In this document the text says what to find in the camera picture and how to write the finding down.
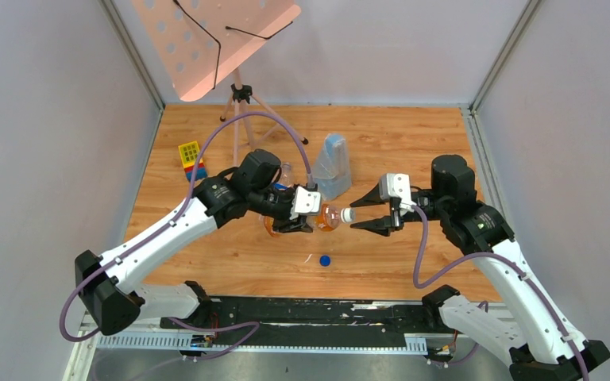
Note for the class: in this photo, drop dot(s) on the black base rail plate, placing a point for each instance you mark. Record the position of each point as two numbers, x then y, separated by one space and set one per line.
327 323

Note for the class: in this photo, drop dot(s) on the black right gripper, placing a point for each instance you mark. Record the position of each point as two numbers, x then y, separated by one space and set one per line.
380 225

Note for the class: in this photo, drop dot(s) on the yellow red blue toy block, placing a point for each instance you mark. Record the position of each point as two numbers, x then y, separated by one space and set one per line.
189 153

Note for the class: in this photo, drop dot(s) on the blue bottle cap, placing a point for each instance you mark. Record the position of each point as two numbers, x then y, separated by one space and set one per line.
325 261

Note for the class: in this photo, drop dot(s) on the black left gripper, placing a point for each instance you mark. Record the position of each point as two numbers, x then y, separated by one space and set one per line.
288 211

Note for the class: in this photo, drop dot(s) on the orange tea bottle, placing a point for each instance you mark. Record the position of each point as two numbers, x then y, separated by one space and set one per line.
326 221

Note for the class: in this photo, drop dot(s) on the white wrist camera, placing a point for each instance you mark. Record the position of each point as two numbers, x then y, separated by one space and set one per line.
305 203
398 186

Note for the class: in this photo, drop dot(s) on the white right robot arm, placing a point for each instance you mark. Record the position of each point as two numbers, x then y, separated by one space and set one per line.
542 344

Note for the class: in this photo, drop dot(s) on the clear Pepsi bottle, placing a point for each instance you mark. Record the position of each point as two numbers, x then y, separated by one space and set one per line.
286 177

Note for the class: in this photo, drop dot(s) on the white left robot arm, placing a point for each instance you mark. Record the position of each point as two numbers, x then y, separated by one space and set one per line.
111 284

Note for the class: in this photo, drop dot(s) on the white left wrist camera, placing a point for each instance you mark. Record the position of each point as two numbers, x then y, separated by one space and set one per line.
305 203

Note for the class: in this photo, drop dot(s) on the blue item in plastic bag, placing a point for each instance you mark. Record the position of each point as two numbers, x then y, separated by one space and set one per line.
332 170

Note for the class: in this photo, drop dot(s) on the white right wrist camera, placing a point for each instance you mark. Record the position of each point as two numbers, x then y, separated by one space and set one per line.
398 186

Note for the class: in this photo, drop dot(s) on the pink music stand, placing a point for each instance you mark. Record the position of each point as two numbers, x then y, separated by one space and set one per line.
200 43

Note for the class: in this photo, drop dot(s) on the white bottle cap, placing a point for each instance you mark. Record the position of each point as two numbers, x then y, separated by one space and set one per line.
347 215

